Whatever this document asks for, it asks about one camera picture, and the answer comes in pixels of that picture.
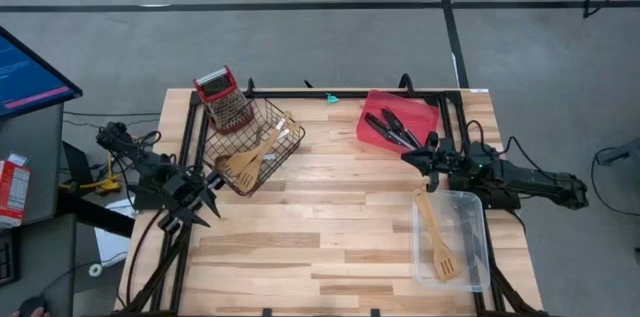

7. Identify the yellow clamp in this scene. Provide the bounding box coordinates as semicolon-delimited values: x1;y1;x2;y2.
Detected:
58;151;124;197

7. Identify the computer monitor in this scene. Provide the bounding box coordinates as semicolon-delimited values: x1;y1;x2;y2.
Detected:
0;25;84;121

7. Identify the red cardboard box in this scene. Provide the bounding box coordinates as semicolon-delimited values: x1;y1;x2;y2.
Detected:
0;152;33;229

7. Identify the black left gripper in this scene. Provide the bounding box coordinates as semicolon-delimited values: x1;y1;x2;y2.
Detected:
158;174;225;233

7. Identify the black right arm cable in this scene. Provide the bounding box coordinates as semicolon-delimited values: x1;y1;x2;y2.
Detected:
465;118;552;179

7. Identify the white paper sheet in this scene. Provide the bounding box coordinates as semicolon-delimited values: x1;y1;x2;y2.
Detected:
93;195;137;269

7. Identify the grey side desk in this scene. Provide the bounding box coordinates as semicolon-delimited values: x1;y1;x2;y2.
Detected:
0;101;77;317

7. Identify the pink plastic bin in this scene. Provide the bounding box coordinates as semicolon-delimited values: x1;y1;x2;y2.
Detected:
355;89;443;156

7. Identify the black computer mouse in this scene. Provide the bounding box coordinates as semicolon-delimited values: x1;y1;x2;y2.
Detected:
16;295;52;317

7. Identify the black keyboard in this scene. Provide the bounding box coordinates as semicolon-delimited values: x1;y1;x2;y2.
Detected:
0;229;22;289

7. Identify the red metal box grater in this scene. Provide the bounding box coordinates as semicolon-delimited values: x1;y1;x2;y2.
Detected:
192;64;256;136

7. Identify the light wooden slotted turner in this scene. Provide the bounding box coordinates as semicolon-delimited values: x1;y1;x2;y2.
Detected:
412;187;463;284

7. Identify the grey floor object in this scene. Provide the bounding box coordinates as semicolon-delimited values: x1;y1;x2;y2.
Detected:
594;135;640;196

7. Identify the clear plastic container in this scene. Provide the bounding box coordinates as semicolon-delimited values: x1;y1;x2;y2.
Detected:
410;189;493;294

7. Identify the light wooden table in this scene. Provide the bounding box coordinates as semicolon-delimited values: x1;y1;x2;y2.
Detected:
113;73;550;317

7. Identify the person's hand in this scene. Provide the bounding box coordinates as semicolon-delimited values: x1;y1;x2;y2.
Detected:
9;306;54;317

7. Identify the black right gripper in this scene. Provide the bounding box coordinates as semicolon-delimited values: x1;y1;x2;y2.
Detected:
401;130;469;194

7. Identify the light wooden solid spatula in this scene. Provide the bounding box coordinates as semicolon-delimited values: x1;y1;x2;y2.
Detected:
214;111;294;180

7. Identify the black wire basket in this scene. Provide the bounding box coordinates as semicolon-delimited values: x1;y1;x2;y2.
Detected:
202;97;307;197

